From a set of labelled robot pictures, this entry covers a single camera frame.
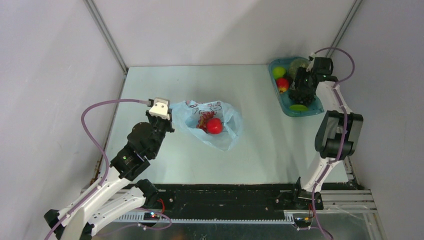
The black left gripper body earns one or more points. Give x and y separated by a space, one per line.
160 126

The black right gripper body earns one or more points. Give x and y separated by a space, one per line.
304 76

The light blue printed plastic bag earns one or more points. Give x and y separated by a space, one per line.
186 114

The red fake grape bunch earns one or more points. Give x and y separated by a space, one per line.
203 119

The dark purple fake grape bunch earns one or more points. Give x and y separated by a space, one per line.
302 96

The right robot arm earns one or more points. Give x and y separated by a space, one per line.
338 134

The netted green fake melon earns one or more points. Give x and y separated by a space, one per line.
295 64

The red yellow fake apple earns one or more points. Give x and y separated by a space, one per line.
283 84

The green fake apple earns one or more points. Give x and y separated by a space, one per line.
278 72

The green fake starfruit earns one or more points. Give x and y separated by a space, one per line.
298 108

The teal plastic basin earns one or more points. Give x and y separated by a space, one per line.
314 109

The left controller board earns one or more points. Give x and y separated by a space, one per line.
151 216

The controller board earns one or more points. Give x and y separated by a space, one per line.
151 216
302 219

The right controller board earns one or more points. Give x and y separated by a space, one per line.
302 219

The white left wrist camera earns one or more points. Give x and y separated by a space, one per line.
160 107

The right aluminium corner post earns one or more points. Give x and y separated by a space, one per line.
344 27

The aluminium corner post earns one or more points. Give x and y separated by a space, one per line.
344 27
106 34

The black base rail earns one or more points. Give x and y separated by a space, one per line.
239 202

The left aluminium corner post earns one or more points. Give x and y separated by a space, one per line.
106 34

